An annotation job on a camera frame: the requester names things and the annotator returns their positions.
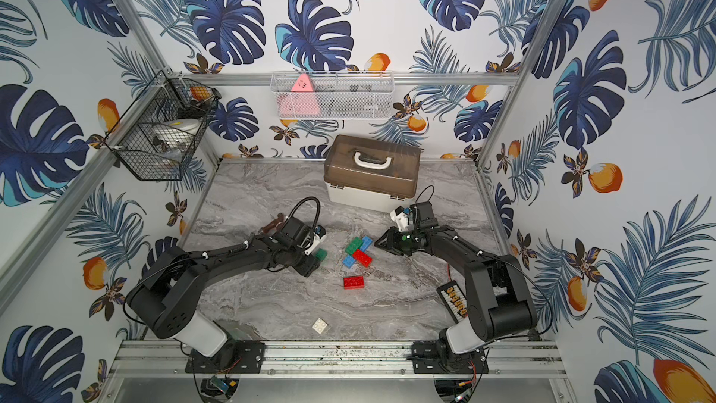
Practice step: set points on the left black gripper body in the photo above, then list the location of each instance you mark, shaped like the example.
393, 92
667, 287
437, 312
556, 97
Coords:
308, 260

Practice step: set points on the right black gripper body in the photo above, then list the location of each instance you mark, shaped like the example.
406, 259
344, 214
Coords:
402, 242

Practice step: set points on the green lego brick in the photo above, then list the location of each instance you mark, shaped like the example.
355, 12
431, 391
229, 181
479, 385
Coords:
355, 244
321, 254

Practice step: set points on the blue lego brick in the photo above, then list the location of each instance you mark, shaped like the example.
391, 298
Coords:
349, 261
366, 243

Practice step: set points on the red lego brick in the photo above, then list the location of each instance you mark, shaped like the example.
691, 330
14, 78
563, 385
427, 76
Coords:
353, 282
362, 258

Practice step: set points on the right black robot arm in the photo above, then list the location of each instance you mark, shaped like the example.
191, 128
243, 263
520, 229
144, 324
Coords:
497, 295

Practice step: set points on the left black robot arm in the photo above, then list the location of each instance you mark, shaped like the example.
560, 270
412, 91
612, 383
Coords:
166, 298

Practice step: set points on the white square lego brick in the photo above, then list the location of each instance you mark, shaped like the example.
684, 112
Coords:
319, 326

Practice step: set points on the brown wooden stamp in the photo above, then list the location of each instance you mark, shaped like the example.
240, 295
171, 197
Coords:
274, 224

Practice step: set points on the black abacus tray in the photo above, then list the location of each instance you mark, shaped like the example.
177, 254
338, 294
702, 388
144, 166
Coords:
454, 300

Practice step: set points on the brown lid storage box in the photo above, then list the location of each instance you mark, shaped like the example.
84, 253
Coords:
371, 174

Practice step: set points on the pink triangle card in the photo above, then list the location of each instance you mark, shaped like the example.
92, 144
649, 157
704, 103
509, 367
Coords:
301, 101

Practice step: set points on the white bowl in basket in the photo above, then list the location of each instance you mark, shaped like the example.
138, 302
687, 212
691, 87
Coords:
174, 134

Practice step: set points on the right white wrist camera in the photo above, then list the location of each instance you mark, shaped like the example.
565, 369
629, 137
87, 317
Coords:
400, 216

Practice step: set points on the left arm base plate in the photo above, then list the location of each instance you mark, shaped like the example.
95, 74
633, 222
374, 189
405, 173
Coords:
235, 357

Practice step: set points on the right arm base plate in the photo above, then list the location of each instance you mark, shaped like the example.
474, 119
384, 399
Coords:
450, 357

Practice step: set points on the clear wall shelf tray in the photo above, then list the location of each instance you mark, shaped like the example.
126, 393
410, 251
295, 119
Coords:
344, 95

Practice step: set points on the black wire basket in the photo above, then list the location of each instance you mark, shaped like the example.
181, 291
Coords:
165, 98

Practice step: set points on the aluminium front rail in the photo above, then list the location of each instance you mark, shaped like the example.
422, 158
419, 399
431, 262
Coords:
345, 360

